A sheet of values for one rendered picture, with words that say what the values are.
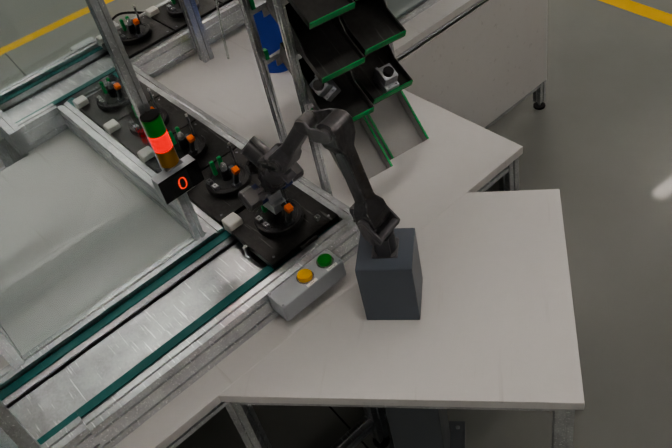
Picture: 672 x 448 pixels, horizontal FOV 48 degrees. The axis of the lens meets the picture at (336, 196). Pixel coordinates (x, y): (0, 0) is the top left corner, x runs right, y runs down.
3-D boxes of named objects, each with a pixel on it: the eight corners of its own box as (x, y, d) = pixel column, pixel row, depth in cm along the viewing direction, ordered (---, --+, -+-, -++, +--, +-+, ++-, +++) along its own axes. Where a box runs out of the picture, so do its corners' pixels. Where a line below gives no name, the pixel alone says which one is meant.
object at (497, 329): (584, 410, 171) (584, 403, 169) (211, 402, 190) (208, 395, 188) (559, 195, 220) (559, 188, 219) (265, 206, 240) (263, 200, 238)
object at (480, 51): (548, 105, 382) (551, -55, 324) (394, 229, 338) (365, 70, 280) (448, 63, 424) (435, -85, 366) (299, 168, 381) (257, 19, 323)
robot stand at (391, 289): (420, 320, 193) (411, 269, 180) (366, 320, 196) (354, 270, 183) (423, 278, 203) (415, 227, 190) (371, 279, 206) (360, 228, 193)
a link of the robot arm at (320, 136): (353, 117, 167) (318, 85, 167) (332, 139, 163) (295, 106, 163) (313, 173, 192) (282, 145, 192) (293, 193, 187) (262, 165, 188)
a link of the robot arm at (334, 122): (349, 107, 165) (327, 105, 169) (329, 126, 161) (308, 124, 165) (393, 217, 182) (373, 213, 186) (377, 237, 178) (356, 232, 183)
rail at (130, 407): (371, 241, 217) (365, 214, 209) (106, 452, 182) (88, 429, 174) (358, 232, 220) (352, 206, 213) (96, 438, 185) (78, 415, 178)
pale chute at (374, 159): (388, 168, 219) (392, 165, 215) (350, 189, 215) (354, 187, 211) (340, 84, 219) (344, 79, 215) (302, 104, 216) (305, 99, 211)
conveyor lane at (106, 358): (344, 241, 219) (338, 216, 212) (95, 436, 186) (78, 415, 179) (285, 198, 236) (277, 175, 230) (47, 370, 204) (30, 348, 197)
